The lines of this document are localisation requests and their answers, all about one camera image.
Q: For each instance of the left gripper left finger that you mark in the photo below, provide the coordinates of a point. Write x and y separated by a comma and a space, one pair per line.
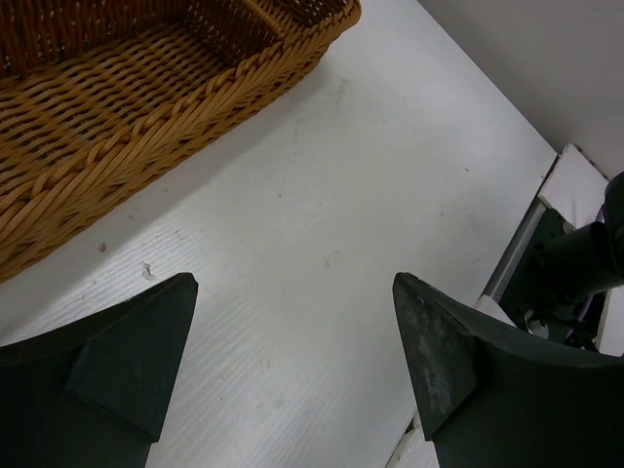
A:
95, 392

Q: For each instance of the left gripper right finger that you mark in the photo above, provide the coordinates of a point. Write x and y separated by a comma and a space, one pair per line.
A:
490, 395

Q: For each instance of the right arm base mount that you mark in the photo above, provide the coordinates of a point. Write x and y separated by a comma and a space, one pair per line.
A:
527, 300

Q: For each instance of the brown wicker divided tray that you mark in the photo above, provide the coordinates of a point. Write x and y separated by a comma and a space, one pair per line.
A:
101, 98

